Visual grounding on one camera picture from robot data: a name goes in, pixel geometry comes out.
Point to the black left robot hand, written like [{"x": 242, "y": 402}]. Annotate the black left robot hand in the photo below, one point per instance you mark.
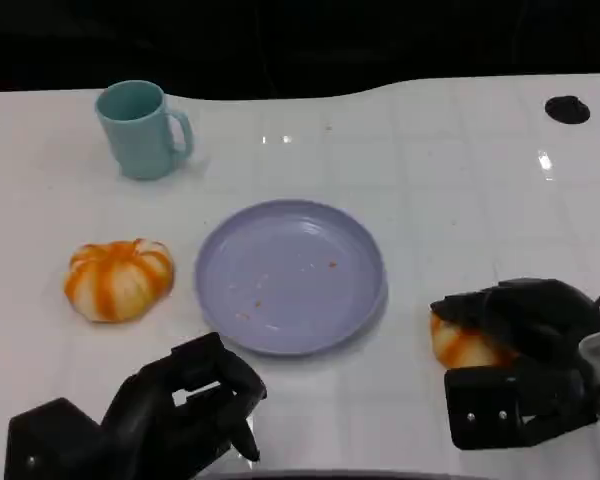
[{"x": 180, "y": 415}]

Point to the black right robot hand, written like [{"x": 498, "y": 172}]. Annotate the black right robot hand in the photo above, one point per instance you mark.
[{"x": 530, "y": 315}]

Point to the orange and white bread roll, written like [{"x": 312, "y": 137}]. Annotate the orange and white bread roll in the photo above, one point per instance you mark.
[
  {"x": 115, "y": 280},
  {"x": 460, "y": 347}
]

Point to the lilac plate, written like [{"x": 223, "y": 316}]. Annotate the lilac plate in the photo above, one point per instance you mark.
[{"x": 290, "y": 280}]

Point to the black table grommet hole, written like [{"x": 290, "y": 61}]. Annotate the black table grommet hole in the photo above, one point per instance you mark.
[{"x": 567, "y": 109}]

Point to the pale green mug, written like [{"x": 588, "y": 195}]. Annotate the pale green mug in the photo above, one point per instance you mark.
[{"x": 140, "y": 145}]

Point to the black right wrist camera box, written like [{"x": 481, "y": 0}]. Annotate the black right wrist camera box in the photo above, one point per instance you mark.
[{"x": 505, "y": 405}]

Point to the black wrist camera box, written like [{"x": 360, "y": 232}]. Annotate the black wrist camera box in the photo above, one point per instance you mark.
[
  {"x": 55, "y": 440},
  {"x": 505, "y": 405}
]

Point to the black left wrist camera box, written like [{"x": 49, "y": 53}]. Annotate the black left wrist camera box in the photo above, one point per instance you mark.
[{"x": 55, "y": 440}]

